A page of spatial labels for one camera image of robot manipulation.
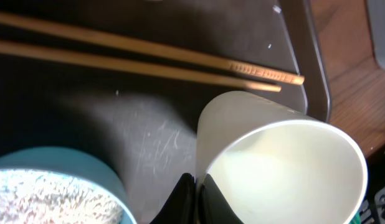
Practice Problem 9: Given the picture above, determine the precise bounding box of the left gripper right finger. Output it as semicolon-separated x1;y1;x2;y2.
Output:
198;174;242;224

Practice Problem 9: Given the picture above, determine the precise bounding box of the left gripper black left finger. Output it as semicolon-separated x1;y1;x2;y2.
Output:
150;173;196;224

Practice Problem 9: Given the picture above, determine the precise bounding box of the brown serving tray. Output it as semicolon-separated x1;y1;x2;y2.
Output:
0;0;330;223

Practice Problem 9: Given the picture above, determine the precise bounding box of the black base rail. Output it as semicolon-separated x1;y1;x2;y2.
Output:
359;186;385;224

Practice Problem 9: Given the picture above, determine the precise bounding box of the green-inside paper cup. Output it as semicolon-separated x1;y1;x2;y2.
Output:
196;91;368;223

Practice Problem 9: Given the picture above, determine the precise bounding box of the light blue bowl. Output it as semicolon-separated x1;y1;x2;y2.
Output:
0;147;136;223

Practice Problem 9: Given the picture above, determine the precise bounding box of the wooden chopstick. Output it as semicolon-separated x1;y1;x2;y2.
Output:
0;40;282;92
0;12;305;85

